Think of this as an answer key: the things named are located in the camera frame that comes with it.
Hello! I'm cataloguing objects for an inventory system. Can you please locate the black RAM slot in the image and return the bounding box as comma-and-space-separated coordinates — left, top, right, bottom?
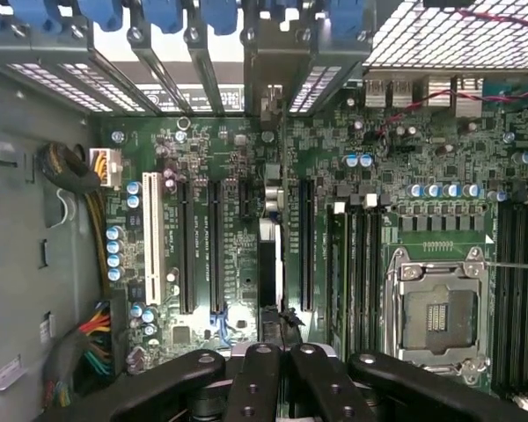
350, 193, 367, 353
495, 193, 512, 397
365, 193, 383, 353
511, 193, 528, 397

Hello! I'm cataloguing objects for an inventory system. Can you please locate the metal CPU socket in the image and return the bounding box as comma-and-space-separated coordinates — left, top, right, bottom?
385, 245, 494, 384

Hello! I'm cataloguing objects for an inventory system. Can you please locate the long black expansion slot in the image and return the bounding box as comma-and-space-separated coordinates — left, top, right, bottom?
177, 175, 195, 316
208, 178, 228, 348
297, 178, 317, 314

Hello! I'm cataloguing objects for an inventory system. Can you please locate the white expansion slot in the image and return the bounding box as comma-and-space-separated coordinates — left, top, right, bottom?
141, 171, 167, 308

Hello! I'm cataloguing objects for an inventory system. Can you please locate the short black expansion slot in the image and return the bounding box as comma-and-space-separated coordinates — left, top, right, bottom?
238, 178, 253, 222

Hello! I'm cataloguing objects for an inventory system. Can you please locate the CPU socket locking lever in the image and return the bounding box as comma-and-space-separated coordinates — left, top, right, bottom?
483, 259, 528, 272

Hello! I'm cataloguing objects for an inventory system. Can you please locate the green motherboard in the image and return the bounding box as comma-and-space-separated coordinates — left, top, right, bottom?
87, 78, 528, 397

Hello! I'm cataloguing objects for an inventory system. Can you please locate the white power connector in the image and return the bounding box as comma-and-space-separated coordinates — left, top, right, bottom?
89, 148, 124, 189

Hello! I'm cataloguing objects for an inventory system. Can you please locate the perforated metal slot cover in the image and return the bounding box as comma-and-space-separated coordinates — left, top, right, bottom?
57, 61, 147, 113
6, 61, 114, 113
288, 65, 344, 115

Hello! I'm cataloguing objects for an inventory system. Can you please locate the blue slot retention clip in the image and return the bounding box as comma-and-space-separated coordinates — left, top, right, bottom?
77, 0, 124, 33
8, 0, 62, 34
200, 0, 239, 37
141, 0, 187, 36
327, 0, 367, 39

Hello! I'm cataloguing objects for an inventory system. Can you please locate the grey open PC case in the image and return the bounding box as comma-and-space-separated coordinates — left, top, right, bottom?
0, 0, 528, 422

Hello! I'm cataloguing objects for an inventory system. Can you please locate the multicoloured main power wire bundle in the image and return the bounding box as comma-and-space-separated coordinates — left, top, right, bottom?
43, 298, 129, 411

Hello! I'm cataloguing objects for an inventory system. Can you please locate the yellow and black wire bundle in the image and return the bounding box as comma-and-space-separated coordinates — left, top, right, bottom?
35, 141, 112, 294

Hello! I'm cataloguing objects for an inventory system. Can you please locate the red and black twisted wire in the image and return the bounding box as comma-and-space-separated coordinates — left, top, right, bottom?
376, 86, 528, 138

